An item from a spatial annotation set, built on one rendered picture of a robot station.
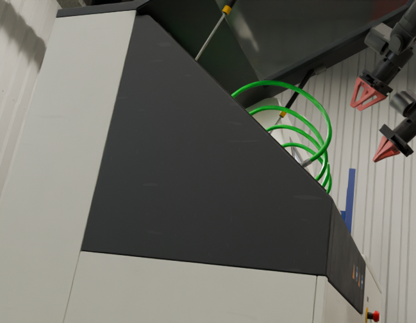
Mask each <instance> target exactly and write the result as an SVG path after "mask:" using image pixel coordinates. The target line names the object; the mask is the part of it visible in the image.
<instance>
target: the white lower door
mask: <svg viewBox="0 0 416 323"><path fill-rule="evenodd" d="M324 323H362V316H361V315H360V314H359V313H358V312H357V311H356V310H355V309H354V308H353V307H352V306H351V305H350V304H349V303H348V302H347V301H346V300H345V299H344V298H343V297H342V296H341V295H340V294H339V293H338V292H337V290H336V289H335V288H334V287H333V286H332V285H331V284H330V283H329V282H328V287H327V295H326V309H325V317H324Z"/></svg>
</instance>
